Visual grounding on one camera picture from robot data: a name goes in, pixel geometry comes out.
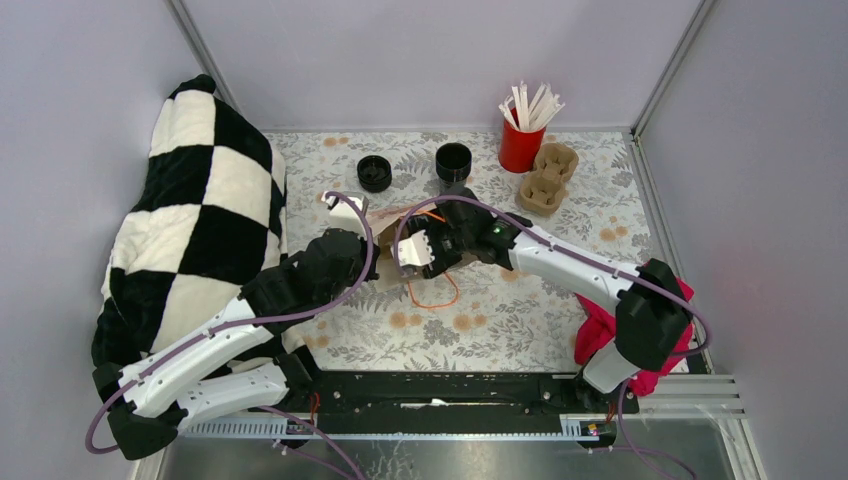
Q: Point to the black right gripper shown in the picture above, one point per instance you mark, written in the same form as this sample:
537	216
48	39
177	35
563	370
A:
442	262

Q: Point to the stack of black cups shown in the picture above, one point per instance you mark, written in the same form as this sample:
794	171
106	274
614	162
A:
453	163

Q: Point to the tan paper bag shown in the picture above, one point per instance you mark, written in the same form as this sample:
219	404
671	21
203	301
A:
384	224

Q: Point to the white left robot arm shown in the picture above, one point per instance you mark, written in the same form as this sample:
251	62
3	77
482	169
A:
148	402

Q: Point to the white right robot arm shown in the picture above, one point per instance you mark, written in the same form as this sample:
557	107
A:
521	246

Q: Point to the red cup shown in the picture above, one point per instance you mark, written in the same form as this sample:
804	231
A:
518	149

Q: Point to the brown cardboard cup carrier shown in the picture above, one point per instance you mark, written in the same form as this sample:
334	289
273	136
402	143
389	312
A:
544	188

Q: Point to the floral tablecloth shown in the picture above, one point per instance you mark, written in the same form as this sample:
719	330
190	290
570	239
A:
482	317

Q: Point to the white wrapped straws bundle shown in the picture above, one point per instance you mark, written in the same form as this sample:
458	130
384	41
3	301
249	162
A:
530	111

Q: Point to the crumpled magenta cloth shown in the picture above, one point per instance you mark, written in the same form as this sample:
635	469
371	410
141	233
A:
596	331

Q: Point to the black white checkered blanket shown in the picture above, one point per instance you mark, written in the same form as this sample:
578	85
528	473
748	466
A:
211	216

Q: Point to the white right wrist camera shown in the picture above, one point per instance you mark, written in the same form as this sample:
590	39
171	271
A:
414	251

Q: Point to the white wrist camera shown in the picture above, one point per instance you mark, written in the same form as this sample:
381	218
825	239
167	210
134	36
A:
414	251
341	214

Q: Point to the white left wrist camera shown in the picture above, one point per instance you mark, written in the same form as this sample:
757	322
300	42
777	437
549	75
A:
341	214

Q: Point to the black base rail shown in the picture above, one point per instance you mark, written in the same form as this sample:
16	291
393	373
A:
427	403

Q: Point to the aluminium front frame rail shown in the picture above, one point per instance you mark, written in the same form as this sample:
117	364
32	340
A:
708	397

